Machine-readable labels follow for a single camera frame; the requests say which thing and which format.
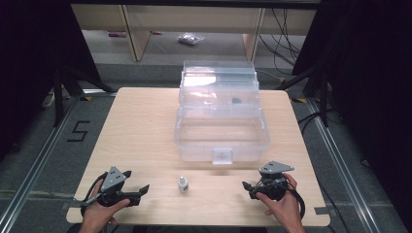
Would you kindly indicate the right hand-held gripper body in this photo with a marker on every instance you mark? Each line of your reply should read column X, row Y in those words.
column 272, row 181

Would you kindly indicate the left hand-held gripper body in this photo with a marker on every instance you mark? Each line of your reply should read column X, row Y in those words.
column 112, row 181

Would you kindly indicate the person's right hand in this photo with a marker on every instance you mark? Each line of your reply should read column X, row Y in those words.
column 282, row 210

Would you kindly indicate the person's left hand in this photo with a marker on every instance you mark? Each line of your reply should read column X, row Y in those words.
column 97, row 213

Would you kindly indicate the small white bottle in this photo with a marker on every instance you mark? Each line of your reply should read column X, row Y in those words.
column 183, row 185

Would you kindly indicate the clear plastic storage box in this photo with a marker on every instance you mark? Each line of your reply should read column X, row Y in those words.
column 222, row 113

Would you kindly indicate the black metal stand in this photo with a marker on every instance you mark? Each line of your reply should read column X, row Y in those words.
column 324, row 97
column 59, row 100

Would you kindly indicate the pink item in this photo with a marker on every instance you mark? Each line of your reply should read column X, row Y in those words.
column 116, row 33

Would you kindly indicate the light wooden shelf unit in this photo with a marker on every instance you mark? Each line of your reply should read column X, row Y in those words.
column 139, row 29

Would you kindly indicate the clear plastic bag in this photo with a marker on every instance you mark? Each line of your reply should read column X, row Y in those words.
column 190, row 39

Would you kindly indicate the aluminium floor rail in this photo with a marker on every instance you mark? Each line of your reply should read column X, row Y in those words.
column 39, row 165
column 340, row 165

